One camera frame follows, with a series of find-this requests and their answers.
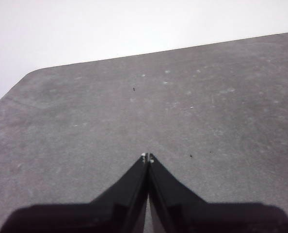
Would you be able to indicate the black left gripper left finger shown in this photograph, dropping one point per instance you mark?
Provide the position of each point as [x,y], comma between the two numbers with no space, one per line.
[115,213]

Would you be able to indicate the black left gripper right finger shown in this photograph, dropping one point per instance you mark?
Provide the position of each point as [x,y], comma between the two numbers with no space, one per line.
[182,213]

